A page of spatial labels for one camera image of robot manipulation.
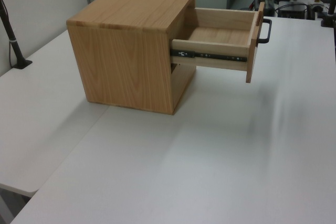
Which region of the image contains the wooden drawer with bar handle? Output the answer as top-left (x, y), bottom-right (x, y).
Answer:
top-left (170, 1), bottom-right (266, 84)

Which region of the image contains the black bar drawer handle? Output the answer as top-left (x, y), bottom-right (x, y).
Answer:
top-left (256, 18), bottom-right (272, 45)

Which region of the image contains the wooden drawer cabinet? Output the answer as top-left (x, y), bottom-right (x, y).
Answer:
top-left (66, 0), bottom-right (197, 116)

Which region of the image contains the black computer box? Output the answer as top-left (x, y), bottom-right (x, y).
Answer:
top-left (277, 3), bottom-right (308, 20)

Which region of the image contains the black pole with base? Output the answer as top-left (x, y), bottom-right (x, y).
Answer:
top-left (0, 0), bottom-right (34, 70)

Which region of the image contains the black clamp stand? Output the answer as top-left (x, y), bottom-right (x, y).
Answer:
top-left (319, 0), bottom-right (336, 28)

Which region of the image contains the black drawer slide rail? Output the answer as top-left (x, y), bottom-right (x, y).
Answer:
top-left (170, 48), bottom-right (249, 62)

